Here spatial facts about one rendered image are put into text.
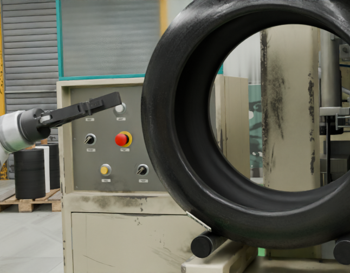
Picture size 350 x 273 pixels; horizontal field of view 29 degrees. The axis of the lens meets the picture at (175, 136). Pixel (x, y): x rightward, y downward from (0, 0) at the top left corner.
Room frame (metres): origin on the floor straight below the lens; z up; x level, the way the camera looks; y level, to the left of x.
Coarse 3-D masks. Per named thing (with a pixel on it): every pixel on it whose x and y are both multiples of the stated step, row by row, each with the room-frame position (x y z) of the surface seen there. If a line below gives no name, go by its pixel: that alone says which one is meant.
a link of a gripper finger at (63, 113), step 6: (60, 108) 1.51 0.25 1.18; (66, 108) 1.50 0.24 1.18; (72, 108) 1.50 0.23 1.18; (42, 114) 1.50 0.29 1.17; (48, 114) 1.51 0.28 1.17; (54, 114) 1.51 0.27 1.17; (60, 114) 1.50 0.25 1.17; (66, 114) 1.50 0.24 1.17; (72, 114) 1.50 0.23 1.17; (78, 114) 1.50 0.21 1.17; (48, 120) 1.50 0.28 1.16; (54, 120) 1.51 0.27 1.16
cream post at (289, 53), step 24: (288, 24) 1.65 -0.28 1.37; (264, 48) 1.67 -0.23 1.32; (288, 48) 1.65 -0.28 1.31; (312, 48) 1.64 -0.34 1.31; (264, 72) 1.67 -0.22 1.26; (288, 72) 1.65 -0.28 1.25; (312, 72) 1.64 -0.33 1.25; (264, 96) 1.67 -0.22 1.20; (288, 96) 1.65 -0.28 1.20; (312, 96) 1.64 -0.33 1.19; (264, 120) 1.67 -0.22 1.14; (288, 120) 1.65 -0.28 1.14; (312, 120) 1.64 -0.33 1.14; (264, 144) 1.67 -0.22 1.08; (288, 144) 1.65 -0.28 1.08; (312, 144) 1.64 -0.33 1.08; (264, 168) 1.67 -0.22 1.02; (288, 168) 1.66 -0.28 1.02; (312, 168) 1.64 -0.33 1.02
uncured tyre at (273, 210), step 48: (240, 0) 1.31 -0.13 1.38; (288, 0) 1.28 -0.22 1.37; (336, 0) 1.26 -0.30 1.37; (192, 48) 1.34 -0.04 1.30; (144, 96) 1.40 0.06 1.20; (192, 96) 1.61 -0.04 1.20; (192, 144) 1.61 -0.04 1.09; (192, 192) 1.34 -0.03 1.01; (240, 192) 1.58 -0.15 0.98; (288, 192) 1.56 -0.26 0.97; (336, 192) 1.25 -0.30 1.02; (240, 240) 1.34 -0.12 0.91; (288, 240) 1.30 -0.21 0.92
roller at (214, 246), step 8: (208, 232) 1.38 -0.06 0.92; (192, 240) 1.35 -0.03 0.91; (200, 240) 1.34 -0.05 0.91; (208, 240) 1.34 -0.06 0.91; (216, 240) 1.37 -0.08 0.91; (224, 240) 1.44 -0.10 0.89; (192, 248) 1.35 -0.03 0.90; (200, 248) 1.34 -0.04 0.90; (208, 248) 1.34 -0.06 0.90; (216, 248) 1.38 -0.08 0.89; (200, 256) 1.34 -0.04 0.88
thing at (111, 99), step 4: (116, 92) 1.51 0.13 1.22; (100, 96) 1.52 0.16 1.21; (104, 96) 1.52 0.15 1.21; (108, 96) 1.51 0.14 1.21; (112, 96) 1.51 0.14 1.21; (116, 96) 1.51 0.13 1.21; (92, 100) 1.52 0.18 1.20; (96, 100) 1.52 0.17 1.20; (104, 100) 1.52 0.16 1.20; (108, 100) 1.51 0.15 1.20; (112, 100) 1.51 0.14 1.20; (116, 100) 1.51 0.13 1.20; (104, 104) 1.52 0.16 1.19; (108, 104) 1.51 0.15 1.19; (112, 104) 1.51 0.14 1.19; (116, 104) 1.51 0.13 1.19; (96, 108) 1.52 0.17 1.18; (100, 108) 1.52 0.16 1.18; (104, 108) 1.52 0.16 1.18; (92, 112) 1.53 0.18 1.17
